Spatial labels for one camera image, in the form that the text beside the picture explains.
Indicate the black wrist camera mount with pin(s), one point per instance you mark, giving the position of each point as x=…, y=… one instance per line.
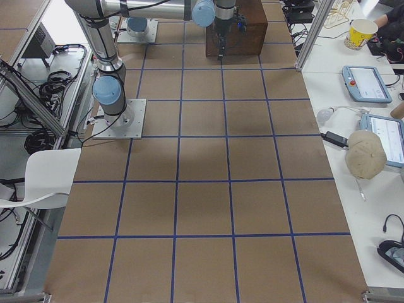
x=241, y=22

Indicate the white plastic chair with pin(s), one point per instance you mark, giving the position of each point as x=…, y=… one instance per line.
x=49, y=176

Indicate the aluminium frame post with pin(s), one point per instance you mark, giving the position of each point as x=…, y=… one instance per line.
x=317, y=24

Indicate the white light bulb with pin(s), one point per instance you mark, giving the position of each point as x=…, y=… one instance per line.
x=324, y=115

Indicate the beige cloth hat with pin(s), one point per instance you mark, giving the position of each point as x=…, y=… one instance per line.
x=365, y=157

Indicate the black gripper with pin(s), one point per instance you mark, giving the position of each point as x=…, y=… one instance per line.
x=219, y=31

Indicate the yellow popcorn cup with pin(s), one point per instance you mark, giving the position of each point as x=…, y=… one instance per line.
x=360, y=32

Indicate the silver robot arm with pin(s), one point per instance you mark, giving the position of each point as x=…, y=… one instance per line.
x=94, y=17
x=137, y=24

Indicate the dark wooden drawer cabinet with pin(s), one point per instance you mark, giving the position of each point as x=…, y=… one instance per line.
x=249, y=43

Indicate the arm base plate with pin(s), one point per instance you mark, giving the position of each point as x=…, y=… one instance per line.
x=128, y=125
x=146, y=37

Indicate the blue teach pendant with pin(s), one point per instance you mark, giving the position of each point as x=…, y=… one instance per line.
x=390, y=132
x=364, y=84

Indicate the black power adapter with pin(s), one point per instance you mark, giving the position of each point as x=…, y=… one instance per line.
x=335, y=139

